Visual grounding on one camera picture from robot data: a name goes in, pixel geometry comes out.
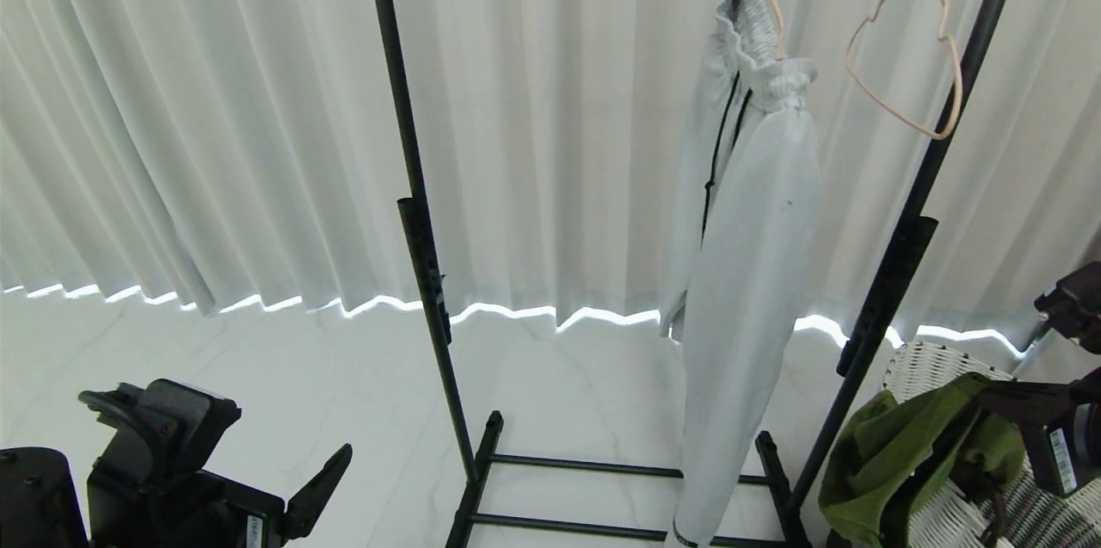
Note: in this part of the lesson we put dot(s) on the black clothes rack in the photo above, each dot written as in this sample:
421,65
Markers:
426,255

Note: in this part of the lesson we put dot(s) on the green long-sleeved shirt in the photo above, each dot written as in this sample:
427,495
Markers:
886,453

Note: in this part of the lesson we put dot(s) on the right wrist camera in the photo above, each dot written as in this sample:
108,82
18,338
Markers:
1075,307

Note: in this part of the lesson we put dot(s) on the white curtain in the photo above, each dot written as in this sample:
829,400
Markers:
559,118

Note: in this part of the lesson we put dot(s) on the pink clothes hanger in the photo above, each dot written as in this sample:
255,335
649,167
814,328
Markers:
778,23
958,96

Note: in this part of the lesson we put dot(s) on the white laundry basket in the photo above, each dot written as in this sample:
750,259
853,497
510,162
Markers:
925,363

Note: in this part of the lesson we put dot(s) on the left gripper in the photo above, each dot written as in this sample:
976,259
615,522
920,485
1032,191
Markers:
181,518

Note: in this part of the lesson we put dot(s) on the pale grey shorts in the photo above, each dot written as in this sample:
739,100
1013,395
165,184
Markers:
748,290

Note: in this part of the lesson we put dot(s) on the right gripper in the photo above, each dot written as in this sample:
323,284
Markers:
1079,445

